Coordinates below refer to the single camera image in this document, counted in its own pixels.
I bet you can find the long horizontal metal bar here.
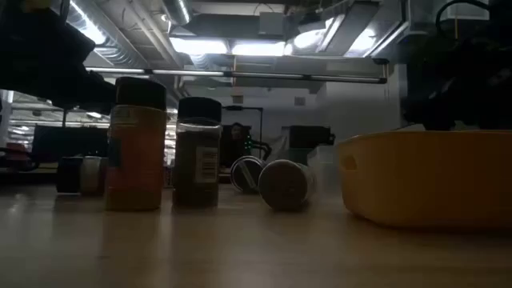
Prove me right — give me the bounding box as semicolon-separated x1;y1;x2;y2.
85;66;388;85

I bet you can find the dark spice jar black lid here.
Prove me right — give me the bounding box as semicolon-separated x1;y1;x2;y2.
258;158;319;212

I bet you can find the red object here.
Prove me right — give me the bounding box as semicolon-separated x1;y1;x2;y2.
3;142;33;169

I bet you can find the black rectangular stand frame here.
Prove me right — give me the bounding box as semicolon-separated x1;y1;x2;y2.
222;105;264;161

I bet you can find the gold lid spice jar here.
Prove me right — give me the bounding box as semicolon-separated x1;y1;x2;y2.
230;154;268;194

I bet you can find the orange spice jar black lid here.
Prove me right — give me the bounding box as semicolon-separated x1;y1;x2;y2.
104;76;168;212

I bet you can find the person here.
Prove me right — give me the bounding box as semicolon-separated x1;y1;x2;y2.
222;122;253;167

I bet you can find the purple label jar black lid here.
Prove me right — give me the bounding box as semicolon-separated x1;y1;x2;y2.
172;96;223;208

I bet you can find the clear plastic container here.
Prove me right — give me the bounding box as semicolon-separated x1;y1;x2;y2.
307;144;345;193

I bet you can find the small yellow plastic bin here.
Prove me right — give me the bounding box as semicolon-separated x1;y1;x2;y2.
338;130;512;230

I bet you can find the dark cabinet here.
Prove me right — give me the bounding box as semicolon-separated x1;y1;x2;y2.
31;123;110;169

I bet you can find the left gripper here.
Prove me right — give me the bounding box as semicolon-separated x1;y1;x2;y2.
51;70;118;116

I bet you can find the teal plastic bin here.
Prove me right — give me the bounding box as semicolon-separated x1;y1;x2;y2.
279;146;317;166

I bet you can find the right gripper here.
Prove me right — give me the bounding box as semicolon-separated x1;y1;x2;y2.
401;79;461;131

